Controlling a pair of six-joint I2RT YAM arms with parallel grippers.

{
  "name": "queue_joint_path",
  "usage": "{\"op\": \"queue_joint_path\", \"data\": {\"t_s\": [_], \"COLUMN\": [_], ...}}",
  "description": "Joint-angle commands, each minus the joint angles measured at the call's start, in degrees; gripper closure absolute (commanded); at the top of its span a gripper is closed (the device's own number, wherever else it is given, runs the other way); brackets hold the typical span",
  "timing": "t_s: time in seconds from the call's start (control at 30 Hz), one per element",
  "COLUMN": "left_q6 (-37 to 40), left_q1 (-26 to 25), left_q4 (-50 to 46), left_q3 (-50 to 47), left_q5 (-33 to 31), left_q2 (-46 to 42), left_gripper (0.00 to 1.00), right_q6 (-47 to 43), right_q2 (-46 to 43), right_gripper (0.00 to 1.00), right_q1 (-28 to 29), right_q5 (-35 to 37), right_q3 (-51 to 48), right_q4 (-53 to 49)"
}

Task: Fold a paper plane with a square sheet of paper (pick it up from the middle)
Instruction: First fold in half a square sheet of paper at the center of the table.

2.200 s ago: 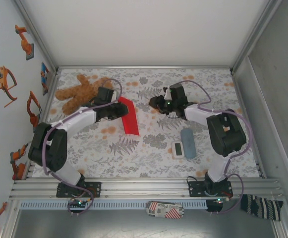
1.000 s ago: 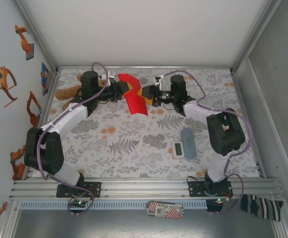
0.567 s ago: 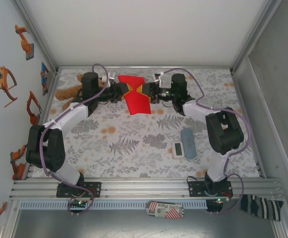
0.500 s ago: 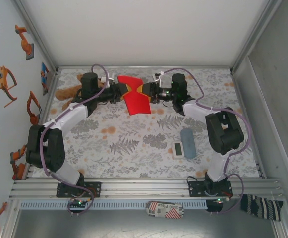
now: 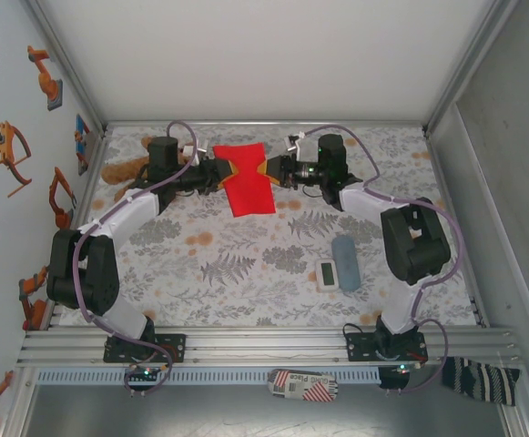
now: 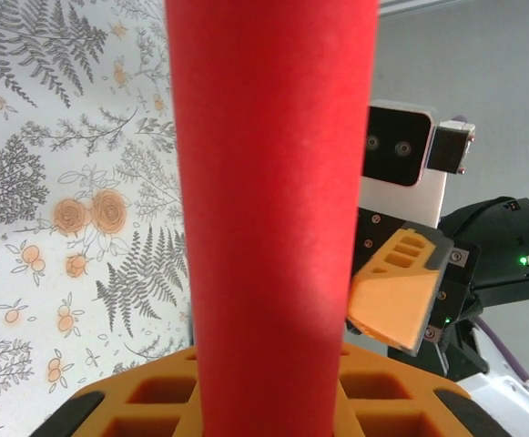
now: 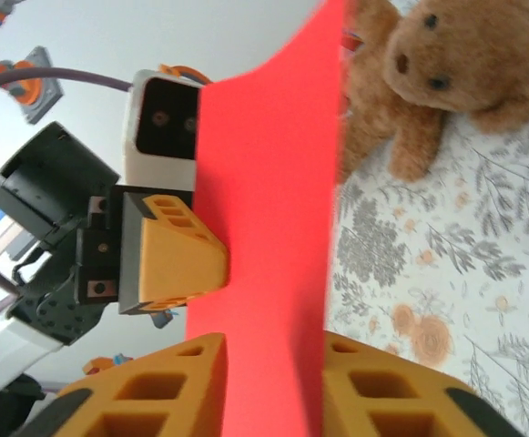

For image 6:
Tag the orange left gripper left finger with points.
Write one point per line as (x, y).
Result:
(145, 400)

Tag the floral patterned tablecloth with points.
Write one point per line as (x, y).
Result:
(41, 136)

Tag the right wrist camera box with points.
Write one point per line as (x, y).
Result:
(396, 145)

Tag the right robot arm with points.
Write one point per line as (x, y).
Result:
(496, 405)

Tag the red cloth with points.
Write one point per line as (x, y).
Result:
(268, 182)

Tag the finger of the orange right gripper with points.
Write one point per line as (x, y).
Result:
(396, 300)

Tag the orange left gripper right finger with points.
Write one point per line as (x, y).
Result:
(396, 405)

